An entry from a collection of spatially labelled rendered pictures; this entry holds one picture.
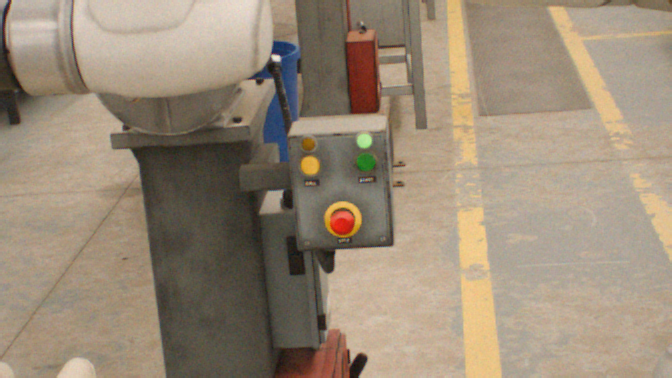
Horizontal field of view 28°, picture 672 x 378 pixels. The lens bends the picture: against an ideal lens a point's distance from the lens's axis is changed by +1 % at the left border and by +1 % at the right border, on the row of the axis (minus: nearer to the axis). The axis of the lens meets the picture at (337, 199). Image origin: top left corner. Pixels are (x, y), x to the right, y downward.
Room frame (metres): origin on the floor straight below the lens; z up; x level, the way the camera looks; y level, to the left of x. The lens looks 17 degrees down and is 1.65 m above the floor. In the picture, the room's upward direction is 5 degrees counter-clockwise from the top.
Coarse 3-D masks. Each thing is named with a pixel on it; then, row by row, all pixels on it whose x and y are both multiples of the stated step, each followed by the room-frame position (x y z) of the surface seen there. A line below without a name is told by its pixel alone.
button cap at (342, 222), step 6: (336, 216) 2.03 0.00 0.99; (342, 216) 2.03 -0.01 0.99; (348, 216) 2.03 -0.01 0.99; (330, 222) 2.04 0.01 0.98; (336, 222) 2.03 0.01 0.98; (342, 222) 2.03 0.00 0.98; (348, 222) 2.03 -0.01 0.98; (354, 222) 2.04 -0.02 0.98; (336, 228) 2.03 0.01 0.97; (342, 228) 2.03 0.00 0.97; (348, 228) 2.03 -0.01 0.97; (342, 234) 2.04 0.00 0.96
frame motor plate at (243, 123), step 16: (256, 80) 2.49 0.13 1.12; (272, 80) 2.51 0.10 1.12; (256, 96) 2.37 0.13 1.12; (272, 96) 2.47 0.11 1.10; (240, 112) 2.26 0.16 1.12; (256, 112) 2.26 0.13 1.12; (128, 128) 2.21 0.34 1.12; (224, 128) 2.17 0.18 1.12; (240, 128) 2.17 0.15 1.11; (256, 128) 2.23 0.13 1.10; (112, 144) 2.19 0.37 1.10; (128, 144) 2.18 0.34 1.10; (144, 144) 2.18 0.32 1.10; (160, 144) 2.18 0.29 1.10; (176, 144) 2.18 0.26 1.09; (192, 144) 2.17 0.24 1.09
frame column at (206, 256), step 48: (240, 144) 2.24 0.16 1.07; (144, 192) 2.27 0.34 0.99; (192, 192) 2.25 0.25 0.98; (240, 192) 2.25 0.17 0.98; (192, 240) 2.26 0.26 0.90; (240, 240) 2.25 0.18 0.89; (192, 288) 2.26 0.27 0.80; (240, 288) 2.25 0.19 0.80; (192, 336) 2.26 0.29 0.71; (240, 336) 2.25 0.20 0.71
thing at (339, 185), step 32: (320, 128) 2.10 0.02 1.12; (352, 128) 2.08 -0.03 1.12; (384, 128) 2.07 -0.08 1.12; (320, 160) 2.06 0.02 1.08; (352, 160) 2.06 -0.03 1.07; (384, 160) 2.06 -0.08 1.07; (288, 192) 2.28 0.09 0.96; (320, 192) 2.06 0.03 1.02; (352, 192) 2.06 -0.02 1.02; (384, 192) 2.05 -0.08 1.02; (320, 224) 2.06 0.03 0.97; (384, 224) 2.05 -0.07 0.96; (320, 256) 2.14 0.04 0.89
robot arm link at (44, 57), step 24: (24, 0) 1.10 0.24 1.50; (48, 0) 1.10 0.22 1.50; (72, 0) 1.09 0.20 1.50; (24, 24) 1.08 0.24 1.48; (48, 24) 1.08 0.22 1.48; (24, 48) 1.08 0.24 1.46; (48, 48) 1.08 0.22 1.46; (72, 48) 1.07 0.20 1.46; (24, 72) 1.08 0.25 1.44; (48, 72) 1.08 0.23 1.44; (72, 72) 1.08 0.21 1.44
